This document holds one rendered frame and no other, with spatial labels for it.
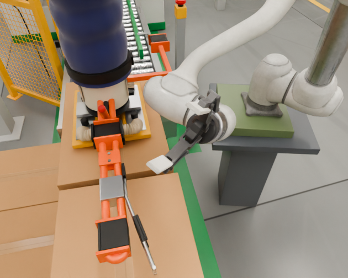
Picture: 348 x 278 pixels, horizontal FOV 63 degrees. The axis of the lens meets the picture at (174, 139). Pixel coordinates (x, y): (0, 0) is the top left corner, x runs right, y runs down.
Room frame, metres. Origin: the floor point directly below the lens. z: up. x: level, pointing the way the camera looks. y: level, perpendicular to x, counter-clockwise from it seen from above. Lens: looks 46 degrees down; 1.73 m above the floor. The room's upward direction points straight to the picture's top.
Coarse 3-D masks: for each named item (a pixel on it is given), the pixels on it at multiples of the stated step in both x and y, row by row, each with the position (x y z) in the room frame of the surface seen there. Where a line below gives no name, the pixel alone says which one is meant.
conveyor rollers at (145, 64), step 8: (128, 16) 2.80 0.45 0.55; (136, 16) 2.81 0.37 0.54; (128, 24) 2.62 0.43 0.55; (136, 24) 2.63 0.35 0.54; (128, 32) 2.46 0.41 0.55; (128, 40) 2.34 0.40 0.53; (144, 40) 2.30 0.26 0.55; (128, 48) 2.17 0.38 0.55; (136, 48) 2.18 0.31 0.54; (144, 48) 2.19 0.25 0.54; (136, 56) 2.08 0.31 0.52; (144, 56) 2.10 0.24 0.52; (136, 64) 1.92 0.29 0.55; (144, 64) 1.93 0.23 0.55; (136, 72) 1.82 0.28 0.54; (144, 72) 1.83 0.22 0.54; (152, 72) 1.84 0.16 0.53
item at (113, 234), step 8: (120, 216) 0.33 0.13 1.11; (96, 224) 0.31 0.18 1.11; (104, 224) 0.31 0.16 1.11; (112, 224) 0.31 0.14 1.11; (120, 224) 0.31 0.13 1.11; (104, 232) 0.29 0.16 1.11; (112, 232) 0.29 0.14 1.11; (120, 232) 0.29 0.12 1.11; (128, 232) 0.30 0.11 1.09; (104, 240) 0.27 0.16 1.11; (112, 240) 0.27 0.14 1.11; (120, 240) 0.27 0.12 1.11; (128, 240) 0.27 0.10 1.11; (104, 248) 0.25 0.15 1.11; (112, 248) 0.25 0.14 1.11; (120, 248) 0.25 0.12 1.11; (128, 248) 0.25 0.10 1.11; (104, 256) 0.24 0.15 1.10; (128, 256) 0.25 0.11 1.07
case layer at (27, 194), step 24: (0, 168) 0.91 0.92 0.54; (24, 168) 0.91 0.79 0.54; (48, 168) 0.91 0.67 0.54; (0, 192) 0.77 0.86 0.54; (24, 192) 0.77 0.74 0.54; (48, 192) 0.77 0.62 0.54; (0, 216) 0.64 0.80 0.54; (24, 216) 0.64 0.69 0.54; (48, 216) 0.64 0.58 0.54; (0, 240) 0.52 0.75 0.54; (24, 240) 0.52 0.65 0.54; (48, 240) 0.52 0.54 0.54; (0, 264) 0.42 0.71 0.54; (24, 264) 0.42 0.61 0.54; (48, 264) 0.42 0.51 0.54
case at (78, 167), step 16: (64, 112) 0.91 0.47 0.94; (64, 128) 0.81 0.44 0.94; (160, 128) 0.81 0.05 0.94; (64, 144) 0.72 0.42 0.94; (128, 144) 0.72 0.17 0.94; (144, 144) 0.72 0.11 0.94; (160, 144) 0.72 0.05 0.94; (64, 160) 0.64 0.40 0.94; (80, 160) 0.64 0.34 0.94; (96, 160) 0.64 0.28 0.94; (128, 160) 0.64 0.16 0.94; (144, 160) 0.64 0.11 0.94; (64, 176) 0.57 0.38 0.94; (80, 176) 0.57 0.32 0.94; (96, 176) 0.57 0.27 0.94; (112, 176) 0.57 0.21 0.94; (128, 176) 0.58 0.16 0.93; (144, 176) 0.59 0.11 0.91
